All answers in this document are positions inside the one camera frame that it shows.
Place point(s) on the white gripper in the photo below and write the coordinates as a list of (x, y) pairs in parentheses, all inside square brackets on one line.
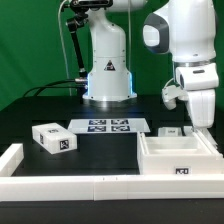
[(199, 83)]

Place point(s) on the white cabinet door panel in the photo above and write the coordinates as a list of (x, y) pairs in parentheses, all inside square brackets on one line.
[(204, 131), (169, 132)]

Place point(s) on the white cabinet body box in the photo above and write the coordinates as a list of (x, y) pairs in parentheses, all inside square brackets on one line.
[(182, 155)]

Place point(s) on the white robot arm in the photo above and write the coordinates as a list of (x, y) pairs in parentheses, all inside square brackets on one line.
[(183, 28)]

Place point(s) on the white cabinet top block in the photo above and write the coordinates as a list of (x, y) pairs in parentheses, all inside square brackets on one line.
[(54, 138)]

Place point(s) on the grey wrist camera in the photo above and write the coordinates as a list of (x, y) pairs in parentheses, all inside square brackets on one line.
[(169, 95)]

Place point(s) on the white marker base plate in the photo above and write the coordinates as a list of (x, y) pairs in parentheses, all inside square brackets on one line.
[(125, 125)]

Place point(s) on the white U-shaped fence frame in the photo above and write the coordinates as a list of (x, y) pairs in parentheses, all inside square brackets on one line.
[(124, 187)]

